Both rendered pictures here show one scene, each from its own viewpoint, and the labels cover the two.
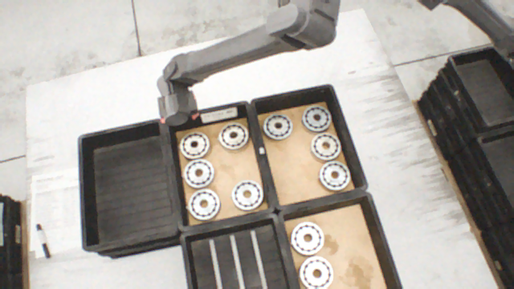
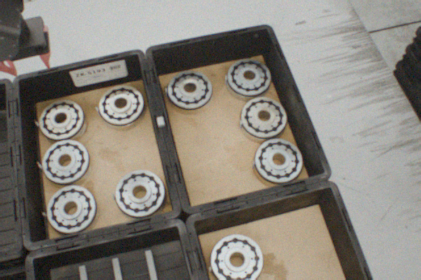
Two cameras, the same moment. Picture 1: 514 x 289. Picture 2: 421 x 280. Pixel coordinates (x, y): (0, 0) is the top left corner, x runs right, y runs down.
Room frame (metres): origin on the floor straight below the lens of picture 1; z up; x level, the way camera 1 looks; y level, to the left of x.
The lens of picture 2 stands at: (0.01, -0.07, 1.73)
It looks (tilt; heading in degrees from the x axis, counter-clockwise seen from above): 63 degrees down; 354
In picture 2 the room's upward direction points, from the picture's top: 1 degrees clockwise
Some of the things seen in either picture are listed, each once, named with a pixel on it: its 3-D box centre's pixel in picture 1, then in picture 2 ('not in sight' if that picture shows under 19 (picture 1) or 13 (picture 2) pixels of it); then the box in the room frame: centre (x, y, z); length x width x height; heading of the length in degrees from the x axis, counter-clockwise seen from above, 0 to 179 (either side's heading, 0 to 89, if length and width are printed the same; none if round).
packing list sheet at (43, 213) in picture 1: (57, 209); not in sight; (0.35, 0.76, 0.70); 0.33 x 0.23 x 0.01; 12
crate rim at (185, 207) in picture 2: (306, 143); (232, 110); (0.48, -0.17, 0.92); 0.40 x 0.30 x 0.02; 10
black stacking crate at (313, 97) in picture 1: (304, 149); (231, 121); (0.48, -0.17, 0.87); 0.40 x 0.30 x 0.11; 10
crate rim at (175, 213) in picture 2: (216, 162); (89, 142); (0.43, 0.13, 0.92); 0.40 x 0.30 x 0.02; 10
